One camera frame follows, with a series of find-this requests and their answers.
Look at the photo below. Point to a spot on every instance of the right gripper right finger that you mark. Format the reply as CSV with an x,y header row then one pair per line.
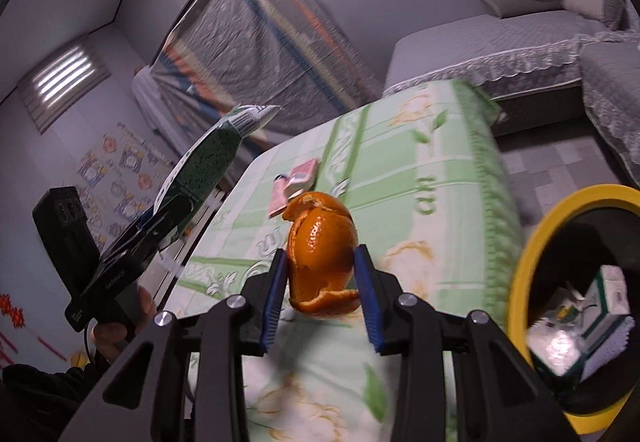
x,y
499,397

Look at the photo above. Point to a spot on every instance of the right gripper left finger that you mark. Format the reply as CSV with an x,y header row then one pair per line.
x,y
181,379

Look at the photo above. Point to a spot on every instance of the small orange peel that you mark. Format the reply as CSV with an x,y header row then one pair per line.
x,y
321,255

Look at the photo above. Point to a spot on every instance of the green white snack packet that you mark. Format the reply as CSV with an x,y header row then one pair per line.
x,y
203,166

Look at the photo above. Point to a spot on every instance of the yellow rim trash bin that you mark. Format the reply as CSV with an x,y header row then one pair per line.
x,y
593,227

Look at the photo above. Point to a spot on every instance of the person left hand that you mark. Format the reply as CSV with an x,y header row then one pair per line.
x,y
108,337

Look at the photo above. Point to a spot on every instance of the colourful cartoon play mat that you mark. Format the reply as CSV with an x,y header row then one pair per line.
x,y
117,181

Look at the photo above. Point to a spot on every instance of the pink cream tube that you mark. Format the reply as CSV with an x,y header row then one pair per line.
x,y
283,189

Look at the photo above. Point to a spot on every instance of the small pink box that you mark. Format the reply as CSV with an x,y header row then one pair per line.
x,y
301,178

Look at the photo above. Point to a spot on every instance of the window with blinds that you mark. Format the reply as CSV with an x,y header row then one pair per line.
x,y
61,80

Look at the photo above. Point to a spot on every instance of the green floral table cloth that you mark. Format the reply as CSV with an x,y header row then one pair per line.
x,y
422,177

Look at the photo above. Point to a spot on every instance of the striped grey hanging sheet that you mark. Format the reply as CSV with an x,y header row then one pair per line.
x,y
225,53

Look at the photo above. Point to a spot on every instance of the grey sofa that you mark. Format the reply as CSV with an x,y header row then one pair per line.
x,y
541,68

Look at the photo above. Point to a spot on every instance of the dark grey sofa cushion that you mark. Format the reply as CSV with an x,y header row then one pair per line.
x,y
514,8

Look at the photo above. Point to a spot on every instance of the grey brown pillow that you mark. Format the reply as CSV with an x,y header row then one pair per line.
x,y
611,13

